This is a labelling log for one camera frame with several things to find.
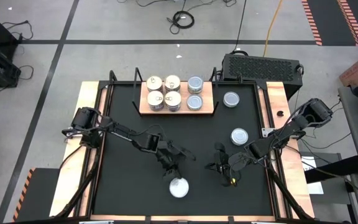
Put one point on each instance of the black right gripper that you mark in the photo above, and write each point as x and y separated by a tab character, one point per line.
227	165

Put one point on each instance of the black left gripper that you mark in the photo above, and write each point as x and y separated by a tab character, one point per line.
168	155

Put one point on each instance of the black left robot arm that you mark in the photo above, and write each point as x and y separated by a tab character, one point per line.
126	133

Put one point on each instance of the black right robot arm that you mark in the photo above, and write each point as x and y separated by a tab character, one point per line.
291	130

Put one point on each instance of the black table mat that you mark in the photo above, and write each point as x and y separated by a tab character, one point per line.
141	177

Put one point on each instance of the small black round knob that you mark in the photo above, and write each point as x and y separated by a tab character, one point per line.
280	113

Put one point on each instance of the white paper sheet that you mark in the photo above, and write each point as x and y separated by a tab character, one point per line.
309	163

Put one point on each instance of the black perforated computer case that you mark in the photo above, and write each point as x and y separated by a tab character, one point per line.
259	70

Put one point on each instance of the black beam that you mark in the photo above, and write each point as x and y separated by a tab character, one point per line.
337	169

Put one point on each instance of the black orange-striped floor mat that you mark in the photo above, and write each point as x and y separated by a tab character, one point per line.
331	21
40	193

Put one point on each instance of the wooden shelf with black frame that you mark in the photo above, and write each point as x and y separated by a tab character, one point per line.
208	104

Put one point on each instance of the silver metal bracket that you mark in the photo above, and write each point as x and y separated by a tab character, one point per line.
96	222
263	222

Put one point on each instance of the black metal table frame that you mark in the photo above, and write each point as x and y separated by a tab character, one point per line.
261	86

